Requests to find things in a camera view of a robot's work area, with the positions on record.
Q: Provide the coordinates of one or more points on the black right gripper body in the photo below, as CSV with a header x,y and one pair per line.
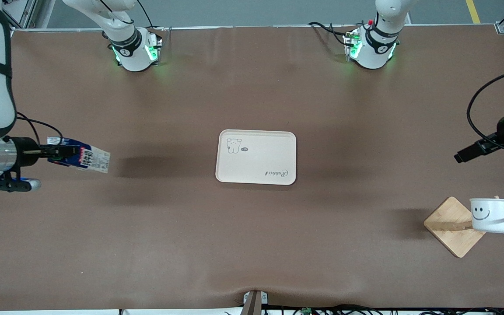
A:
x,y
27,151

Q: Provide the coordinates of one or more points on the blue milk carton green cap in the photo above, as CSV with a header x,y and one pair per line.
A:
x,y
92,161

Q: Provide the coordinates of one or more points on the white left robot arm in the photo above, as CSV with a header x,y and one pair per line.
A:
x,y
376,48

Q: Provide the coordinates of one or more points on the wooden cup rack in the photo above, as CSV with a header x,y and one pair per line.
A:
x,y
449,227

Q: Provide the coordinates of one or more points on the brown table mat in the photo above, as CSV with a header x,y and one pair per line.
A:
x,y
103,240

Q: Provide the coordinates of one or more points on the beige plastic tray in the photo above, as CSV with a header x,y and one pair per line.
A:
x,y
256,157

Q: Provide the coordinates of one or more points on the aluminium frame with diagonal bars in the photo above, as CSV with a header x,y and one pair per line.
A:
x,y
26,13

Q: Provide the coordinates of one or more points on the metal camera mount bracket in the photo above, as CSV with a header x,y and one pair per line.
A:
x,y
254,302

